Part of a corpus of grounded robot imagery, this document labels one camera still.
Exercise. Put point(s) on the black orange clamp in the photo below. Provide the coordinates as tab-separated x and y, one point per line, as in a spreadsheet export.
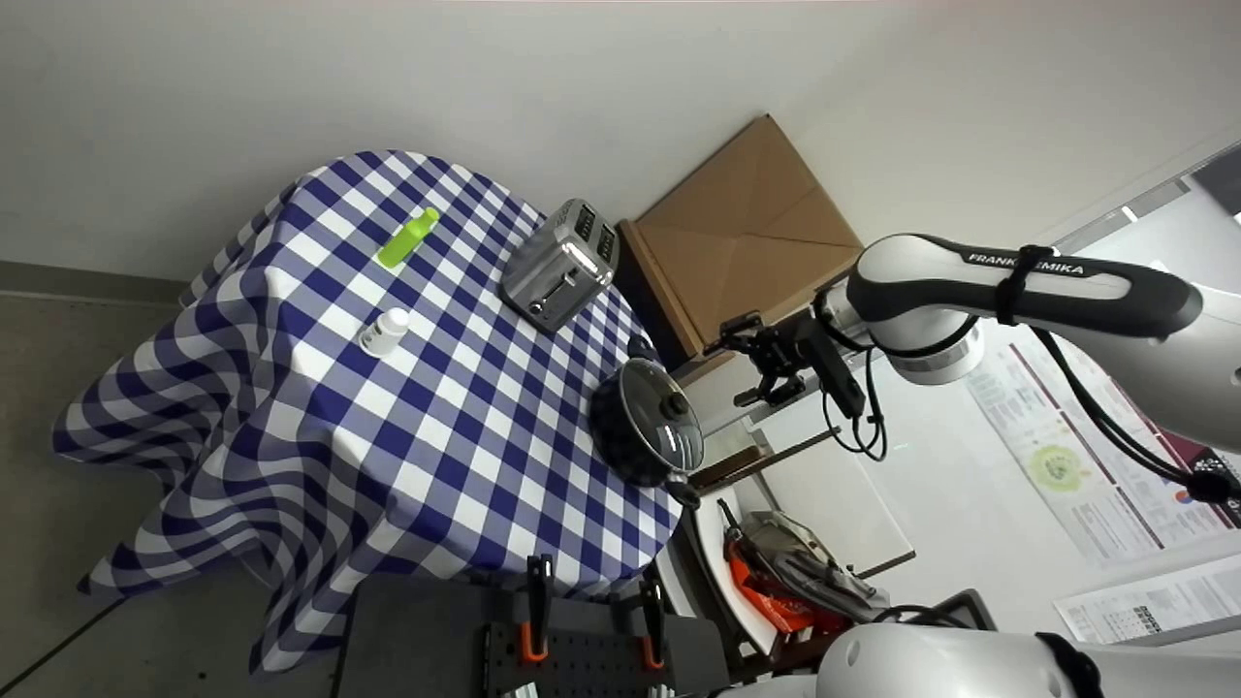
653	627
532	622

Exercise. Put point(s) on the black cooking pot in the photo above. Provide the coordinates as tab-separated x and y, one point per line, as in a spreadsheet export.
605	427

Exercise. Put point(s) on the silver toaster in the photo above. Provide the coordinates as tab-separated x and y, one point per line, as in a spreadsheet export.
561	269

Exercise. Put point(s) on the glass lid with black knob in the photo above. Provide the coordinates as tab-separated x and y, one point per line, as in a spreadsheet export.
665	414

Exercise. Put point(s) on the small white object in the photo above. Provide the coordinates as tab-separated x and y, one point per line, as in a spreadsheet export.
387	334

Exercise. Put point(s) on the printed poster sheet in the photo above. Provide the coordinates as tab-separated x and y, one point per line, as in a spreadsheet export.
1060	468

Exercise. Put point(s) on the brown cardboard box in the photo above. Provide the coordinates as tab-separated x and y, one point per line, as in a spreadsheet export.
744	240

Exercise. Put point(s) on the orange black tool bundle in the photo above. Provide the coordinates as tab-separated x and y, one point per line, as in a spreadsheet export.
781	582

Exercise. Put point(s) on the white paper sheet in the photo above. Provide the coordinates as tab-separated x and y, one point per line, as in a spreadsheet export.
1166	600

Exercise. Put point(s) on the black pegboard stand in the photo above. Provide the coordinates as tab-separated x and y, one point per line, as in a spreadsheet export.
582	654

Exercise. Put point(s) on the dark grey panel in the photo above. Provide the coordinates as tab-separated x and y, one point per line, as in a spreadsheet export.
414	640

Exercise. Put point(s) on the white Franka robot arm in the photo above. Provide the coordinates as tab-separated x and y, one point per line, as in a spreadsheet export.
1033	294

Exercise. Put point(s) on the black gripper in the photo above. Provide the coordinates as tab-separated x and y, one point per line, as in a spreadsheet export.
802	355

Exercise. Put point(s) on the blue white checkered tablecloth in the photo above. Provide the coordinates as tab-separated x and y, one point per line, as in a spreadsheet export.
391	427

